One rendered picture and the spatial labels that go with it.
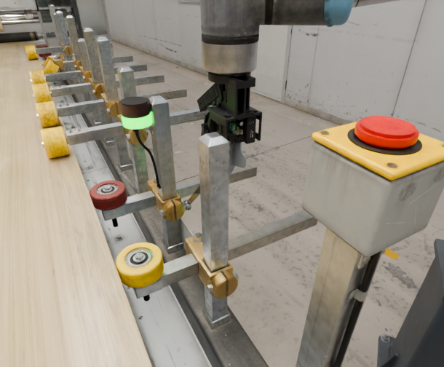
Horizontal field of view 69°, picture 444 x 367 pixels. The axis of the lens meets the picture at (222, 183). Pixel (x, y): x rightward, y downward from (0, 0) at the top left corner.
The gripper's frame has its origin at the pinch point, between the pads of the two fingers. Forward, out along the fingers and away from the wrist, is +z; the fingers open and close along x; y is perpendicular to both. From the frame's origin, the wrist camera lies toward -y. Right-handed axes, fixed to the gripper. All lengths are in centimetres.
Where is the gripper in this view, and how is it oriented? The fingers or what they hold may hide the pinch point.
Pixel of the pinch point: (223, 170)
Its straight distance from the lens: 65.5
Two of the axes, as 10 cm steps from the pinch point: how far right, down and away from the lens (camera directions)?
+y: 4.9, 4.6, -7.4
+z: 0.1, 8.5, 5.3
